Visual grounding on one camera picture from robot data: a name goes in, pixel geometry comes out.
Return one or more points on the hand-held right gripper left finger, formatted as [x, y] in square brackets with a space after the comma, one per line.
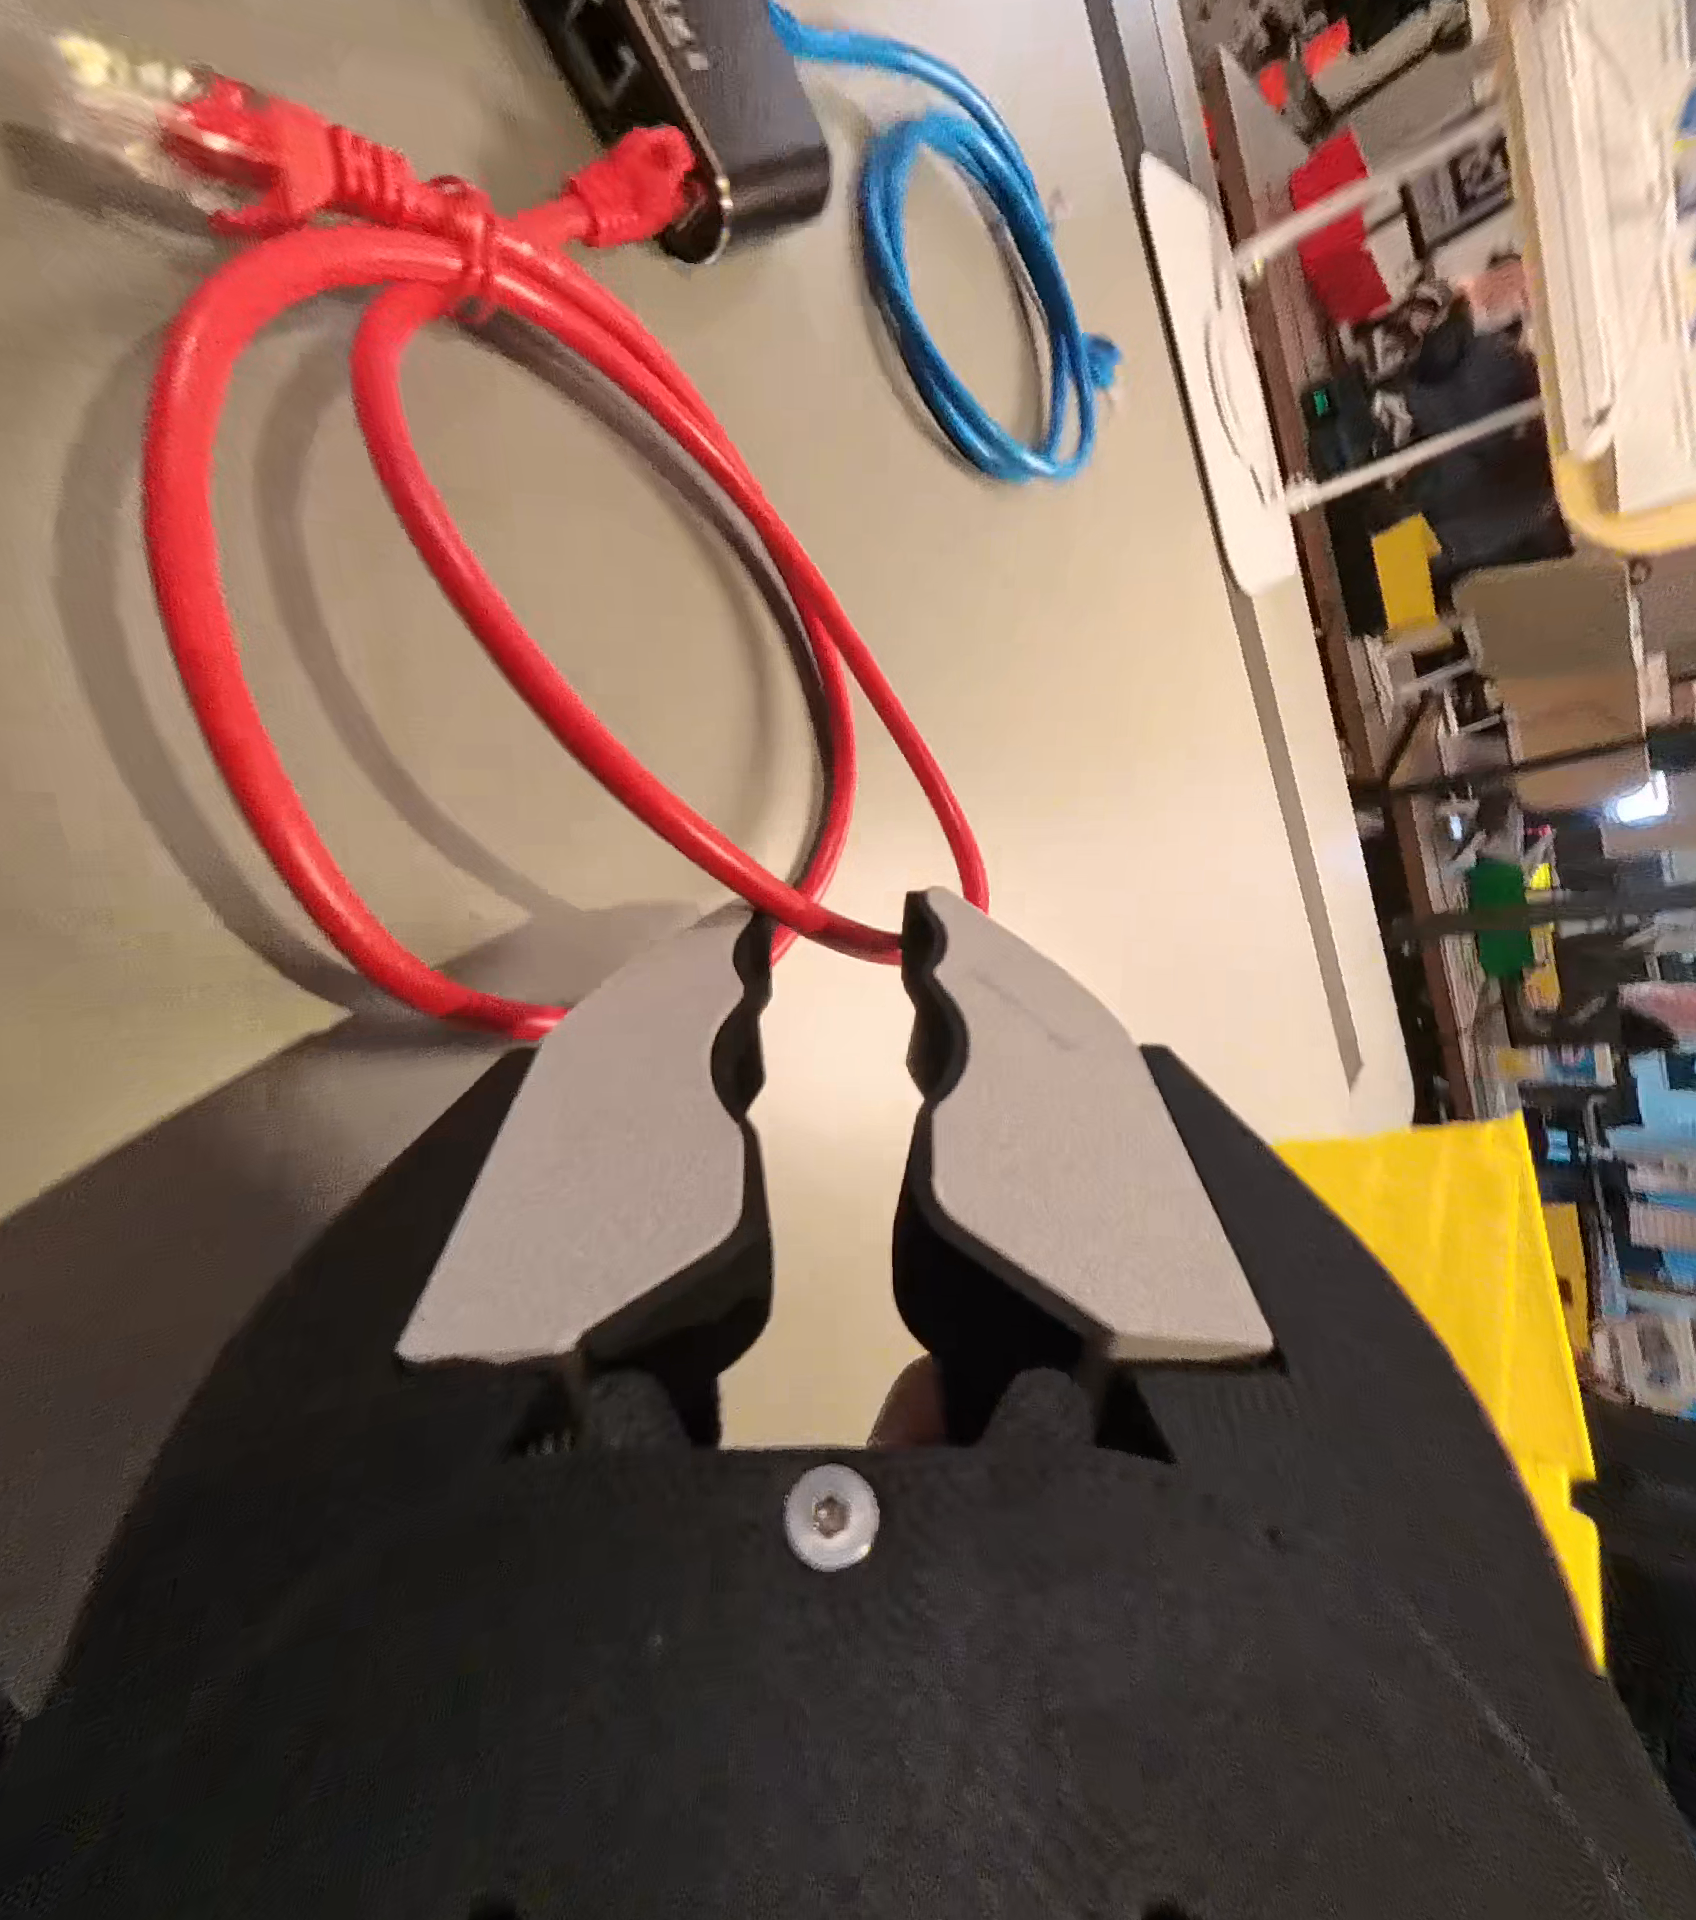
[609, 1186]

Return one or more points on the instruction sheet on stand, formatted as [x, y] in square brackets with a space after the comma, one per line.
[1658, 270]

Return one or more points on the red plastic bin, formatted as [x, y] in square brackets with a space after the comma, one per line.
[1329, 210]

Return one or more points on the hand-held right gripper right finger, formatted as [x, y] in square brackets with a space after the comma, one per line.
[1088, 1186]

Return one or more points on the yellow plastic bin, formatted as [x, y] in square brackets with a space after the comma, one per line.
[1448, 1291]

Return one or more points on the yellow and black boxes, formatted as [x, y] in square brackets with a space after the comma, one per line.
[1410, 577]

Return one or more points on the black box with green display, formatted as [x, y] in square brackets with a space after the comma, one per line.
[1329, 400]

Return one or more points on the black ethernet adapter hub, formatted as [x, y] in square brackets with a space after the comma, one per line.
[684, 106]

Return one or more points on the black and white tag board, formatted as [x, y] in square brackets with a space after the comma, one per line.
[1470, 180]

